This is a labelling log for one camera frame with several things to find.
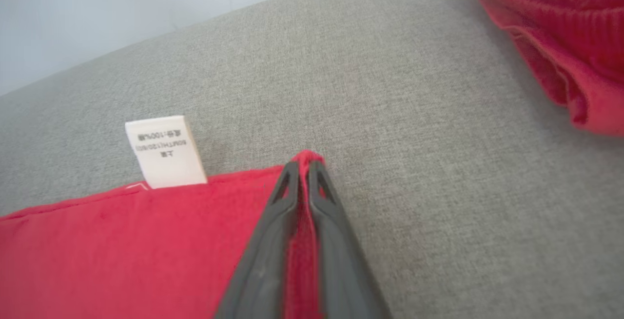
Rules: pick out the red shorts with white stripe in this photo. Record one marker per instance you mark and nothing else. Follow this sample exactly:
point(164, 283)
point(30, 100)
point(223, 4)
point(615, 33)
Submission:
point(575, 26)

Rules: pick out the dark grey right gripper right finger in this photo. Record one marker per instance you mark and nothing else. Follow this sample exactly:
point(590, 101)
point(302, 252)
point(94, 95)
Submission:
point(346, 270)

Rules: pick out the red white numbered jersey shirt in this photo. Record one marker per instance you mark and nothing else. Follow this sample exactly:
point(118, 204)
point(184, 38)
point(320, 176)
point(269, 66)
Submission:
point(122, 250)

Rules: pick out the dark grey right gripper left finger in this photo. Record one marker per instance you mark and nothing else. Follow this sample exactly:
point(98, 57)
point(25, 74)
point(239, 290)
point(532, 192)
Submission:
point(258, 270)

